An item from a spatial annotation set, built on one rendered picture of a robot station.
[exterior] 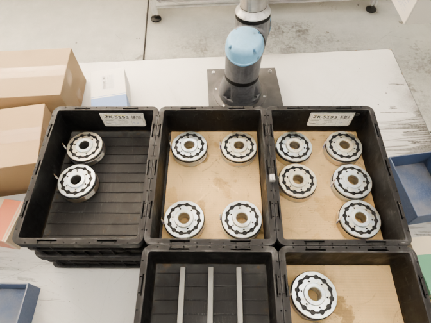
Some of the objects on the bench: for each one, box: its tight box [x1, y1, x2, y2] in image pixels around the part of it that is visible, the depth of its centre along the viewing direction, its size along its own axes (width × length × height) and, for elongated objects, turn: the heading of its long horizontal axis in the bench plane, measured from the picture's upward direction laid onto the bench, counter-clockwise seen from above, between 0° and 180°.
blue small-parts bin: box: [388, 151, 431, 225], centre depth 104 cm, size 20×15×7 cm
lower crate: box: [35, 254, 142, 268], centre depth 101 cm, size 40×30×12 cm
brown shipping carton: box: [0, 48, 87, 114], centre depth 121 cm, size 30×22×16 cm
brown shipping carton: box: [0, 104, 52, 197], centre depth 107 cm, size 30×22×16 cm
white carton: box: [90, 67, 131, 106], centre depth 123 cm, size 20×12×9 cm, turn 12°
